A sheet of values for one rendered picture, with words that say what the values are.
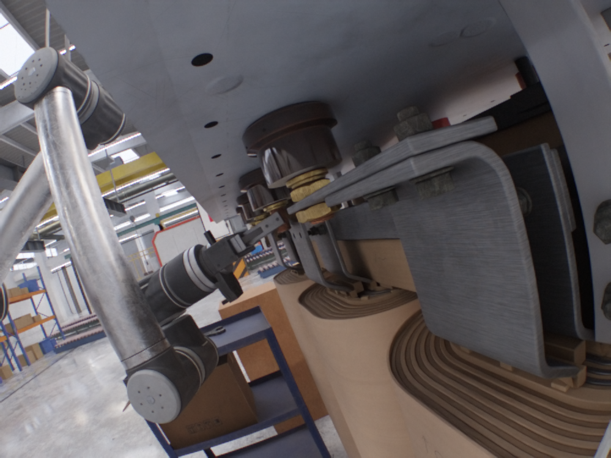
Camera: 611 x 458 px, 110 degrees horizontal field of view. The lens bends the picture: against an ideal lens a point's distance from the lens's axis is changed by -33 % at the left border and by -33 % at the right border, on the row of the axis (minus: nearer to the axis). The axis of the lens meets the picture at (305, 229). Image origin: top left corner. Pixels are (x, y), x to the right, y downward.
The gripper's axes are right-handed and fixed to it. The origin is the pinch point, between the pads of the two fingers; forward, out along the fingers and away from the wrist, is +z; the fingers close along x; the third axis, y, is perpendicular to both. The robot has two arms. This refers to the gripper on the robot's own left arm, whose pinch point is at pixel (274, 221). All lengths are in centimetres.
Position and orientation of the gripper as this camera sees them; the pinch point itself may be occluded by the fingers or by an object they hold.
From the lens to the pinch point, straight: 62.5
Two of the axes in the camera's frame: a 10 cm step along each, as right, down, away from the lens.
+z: 8.4, -5.3, -1.3
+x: 1.0, -0.8, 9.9
